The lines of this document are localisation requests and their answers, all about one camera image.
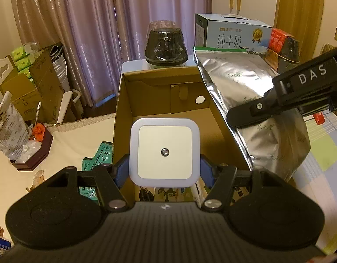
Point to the white carved chair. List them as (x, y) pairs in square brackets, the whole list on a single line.
[(1, 68)]

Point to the orange toy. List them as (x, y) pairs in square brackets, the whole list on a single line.
[(38, 132)]

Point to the brown cardboard box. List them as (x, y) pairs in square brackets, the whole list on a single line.
[(157, 96)]

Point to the green tissue pack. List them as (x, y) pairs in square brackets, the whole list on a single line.
[(20, 52), (23, 65)]

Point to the white ointment box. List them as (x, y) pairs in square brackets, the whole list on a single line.
[(171, 194)]

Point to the cream embroidered cloth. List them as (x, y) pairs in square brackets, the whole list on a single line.
[(64, 142)]

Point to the small red object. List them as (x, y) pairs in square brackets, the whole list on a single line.
[(319, 118)]

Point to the dark wooden tray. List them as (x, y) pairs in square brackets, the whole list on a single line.
[(39, 154)]

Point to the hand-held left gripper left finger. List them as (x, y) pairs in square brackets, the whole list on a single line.
[(121, 171)]

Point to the large brown carton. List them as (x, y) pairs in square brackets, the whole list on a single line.
[(39, 87)]

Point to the white folded rack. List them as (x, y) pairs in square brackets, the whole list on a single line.
[(60, 74)]

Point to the shiny mauve curtain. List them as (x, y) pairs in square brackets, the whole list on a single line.
[(102, 19)]

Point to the silver foil bag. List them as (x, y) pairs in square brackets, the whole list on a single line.
[(239, 82)]

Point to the white square night light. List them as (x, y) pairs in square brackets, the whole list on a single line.
[(164, 142)]

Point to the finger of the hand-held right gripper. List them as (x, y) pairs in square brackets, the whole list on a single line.
[(250, 112)]

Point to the teal printed packet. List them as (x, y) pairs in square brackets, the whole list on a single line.
[(89, 169), (105, 153)]

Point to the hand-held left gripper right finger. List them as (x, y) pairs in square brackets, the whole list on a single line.
[(206, 171)]

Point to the milk carton case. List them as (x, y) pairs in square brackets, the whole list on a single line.
[(228, 38)]

